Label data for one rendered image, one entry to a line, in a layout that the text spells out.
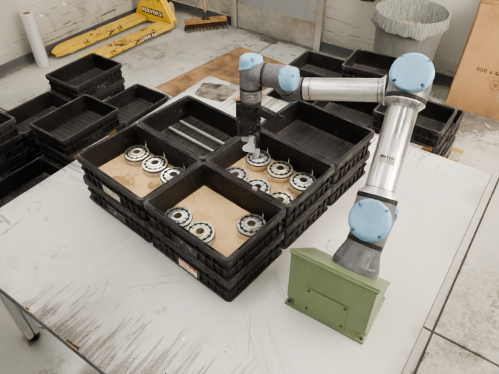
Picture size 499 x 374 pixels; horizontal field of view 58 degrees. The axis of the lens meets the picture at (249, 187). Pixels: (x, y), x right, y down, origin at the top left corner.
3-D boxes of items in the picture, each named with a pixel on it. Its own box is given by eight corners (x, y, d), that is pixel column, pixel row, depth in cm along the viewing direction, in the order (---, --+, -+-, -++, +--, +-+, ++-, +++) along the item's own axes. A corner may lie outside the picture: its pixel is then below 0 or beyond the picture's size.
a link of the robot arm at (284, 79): (304, 74, 148) (273, 70, 152) (296, 63, 137) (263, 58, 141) (298, 98, 148) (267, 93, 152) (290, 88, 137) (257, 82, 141)
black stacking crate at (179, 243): (285, 233, 160) (287, 210, 152) (228, 286, 143) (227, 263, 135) (205, 185, 179) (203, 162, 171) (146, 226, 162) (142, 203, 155)
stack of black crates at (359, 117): (378, 148, 308) (387, 105, 285) (359, 171, 289) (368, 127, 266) (325, 128, 325) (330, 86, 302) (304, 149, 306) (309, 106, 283)
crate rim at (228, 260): (287, 214, 153) (288, 208, 152) (227, 267, 136) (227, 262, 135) (203, 165, 173) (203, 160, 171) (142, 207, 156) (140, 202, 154)
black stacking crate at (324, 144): (370, 153, 194) (376, 132, 186) (333, 189, 177) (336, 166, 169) (295, 120, 213) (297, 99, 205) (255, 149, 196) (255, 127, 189)
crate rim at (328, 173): (336, 171, 170) (336, 165, 169) (287, 214, 153) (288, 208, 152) (255, 130, 190) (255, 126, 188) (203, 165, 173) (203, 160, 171)
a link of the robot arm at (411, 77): (387, 246, 135) (437, 70, 135) (385, 248, 121) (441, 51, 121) (347, 234, 139) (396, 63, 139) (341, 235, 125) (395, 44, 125)
